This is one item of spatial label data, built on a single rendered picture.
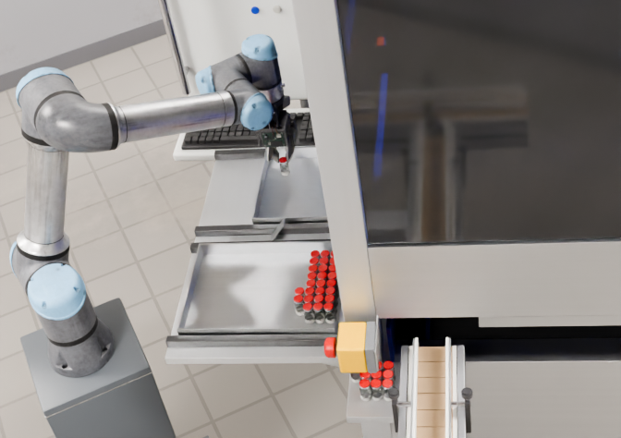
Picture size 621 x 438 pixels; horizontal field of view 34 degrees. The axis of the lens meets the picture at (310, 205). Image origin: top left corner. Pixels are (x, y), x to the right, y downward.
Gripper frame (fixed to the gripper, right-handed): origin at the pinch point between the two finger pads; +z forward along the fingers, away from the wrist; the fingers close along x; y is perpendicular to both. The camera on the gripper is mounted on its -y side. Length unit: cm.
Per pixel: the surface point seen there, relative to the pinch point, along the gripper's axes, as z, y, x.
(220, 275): 5.4, 35.4, -11.1
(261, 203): 5.4, 11.4, -4.7
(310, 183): 5.5, 4.4, 6.8
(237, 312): 5.5, 46.7, -5.3
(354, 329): -9, 65, 23
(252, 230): 4.0, 22.3, -5.2
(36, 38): 73, -179, -145
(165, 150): 93, -120, -77
